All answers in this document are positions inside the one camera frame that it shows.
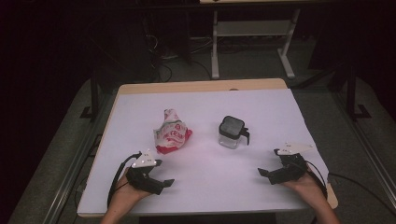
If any black metal stand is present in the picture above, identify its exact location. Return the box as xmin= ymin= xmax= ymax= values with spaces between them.
xmin=78 ymin=69 xmax=101 ymax=121
xmin=329 ymin=63 xmax=373 ymax=121

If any red and white bag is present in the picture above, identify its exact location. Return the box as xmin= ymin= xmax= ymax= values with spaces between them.
xmin=152 ymin=108 xmax=193 ymax=155

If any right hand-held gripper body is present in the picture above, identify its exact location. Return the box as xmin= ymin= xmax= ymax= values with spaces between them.
xmin=266 ymin=142 xmax=315 ymax=186

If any white metal desk frame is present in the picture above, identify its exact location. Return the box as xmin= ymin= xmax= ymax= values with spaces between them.
xmin=199 ymin=0 xmax=302 ymax=80

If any person's left hand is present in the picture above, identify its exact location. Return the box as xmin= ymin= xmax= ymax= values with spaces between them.
xmin=106 ymin=167 xmax=152 ymax=213

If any person's right hand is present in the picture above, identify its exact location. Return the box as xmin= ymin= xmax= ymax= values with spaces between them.
xmin=281 ymin=166 xmax=329 ymax=207

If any tangle of background cables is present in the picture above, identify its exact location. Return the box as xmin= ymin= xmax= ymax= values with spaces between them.
xmin=142 ymin=17 xmax=213 ymax=84

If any clear jar with black lid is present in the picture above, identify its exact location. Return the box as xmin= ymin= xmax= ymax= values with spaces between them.
xmin=218 ymin=115 xmax=251 ymax=150

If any black floor cable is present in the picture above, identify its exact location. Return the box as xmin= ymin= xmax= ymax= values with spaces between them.
xmin=327 ymin=173 xmax=396 ymax=217

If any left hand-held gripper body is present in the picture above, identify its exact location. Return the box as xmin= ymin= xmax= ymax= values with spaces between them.
xmin=125 ymin=148 xmax=163 ymax=196

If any right hand-held gripper cable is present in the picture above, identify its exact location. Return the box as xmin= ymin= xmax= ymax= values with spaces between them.
xmin=304 ymin=160 xmax=329 ymax=200

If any metal floor rail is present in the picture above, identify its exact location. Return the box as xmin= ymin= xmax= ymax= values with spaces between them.
xmin=42 ymin=92 xmax=108 ymax=224
xmin=330 ymin=90 xmax=396 ymax=202

